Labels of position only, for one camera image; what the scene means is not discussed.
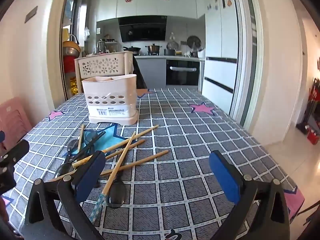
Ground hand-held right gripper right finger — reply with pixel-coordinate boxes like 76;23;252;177
209;150;290;240

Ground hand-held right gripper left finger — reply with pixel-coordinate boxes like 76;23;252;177
24;150;107;240

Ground bamboo chopstick blue patterned end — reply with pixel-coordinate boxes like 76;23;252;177
89;131;137;223

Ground black chopstick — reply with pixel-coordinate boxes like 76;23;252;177
71;131;106;162

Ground beige plastic utensil holder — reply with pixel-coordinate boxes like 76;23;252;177
82;74;139;125

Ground pink plastic stool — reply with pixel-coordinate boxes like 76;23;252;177
0;97;33;150

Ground grey checked star tablecloth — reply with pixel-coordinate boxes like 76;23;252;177
5;87;305;240

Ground gold foil package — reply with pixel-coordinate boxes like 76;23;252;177
68;76;78;95

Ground red container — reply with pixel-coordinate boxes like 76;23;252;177
63;54;75;73

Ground beige perforated plastic rack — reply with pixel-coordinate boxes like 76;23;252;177
74;51;137;93

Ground dark cloth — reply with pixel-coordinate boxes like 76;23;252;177
132;55;148;90

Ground stacked metal basins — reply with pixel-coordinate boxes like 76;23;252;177
62;34;81;55

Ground black built-in oven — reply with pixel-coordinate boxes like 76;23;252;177
165;59;200;86

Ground grey kitchen counter cabinet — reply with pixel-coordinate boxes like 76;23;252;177
134;55;205;89

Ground white refrigerator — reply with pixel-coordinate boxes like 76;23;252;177
201;0;240;115

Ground counter rack with bottles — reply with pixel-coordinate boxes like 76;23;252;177
96;39;118;54

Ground black wok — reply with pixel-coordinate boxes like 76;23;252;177
123;45;142;55

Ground round black hanging pan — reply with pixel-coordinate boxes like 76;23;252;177
187;35;202;49

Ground steel cooking pot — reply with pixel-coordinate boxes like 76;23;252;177
146;44;162;55

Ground black range hood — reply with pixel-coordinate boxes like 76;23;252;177
118;16;167;43

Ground white upper kitchen cabinets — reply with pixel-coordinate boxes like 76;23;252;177
96;0;208;22

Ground sliding door frame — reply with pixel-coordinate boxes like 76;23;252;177
230;0;264;135

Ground grey wall switch plate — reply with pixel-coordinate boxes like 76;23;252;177
25;6;38;23

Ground wire strainer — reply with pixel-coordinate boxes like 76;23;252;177
167;32;179;50

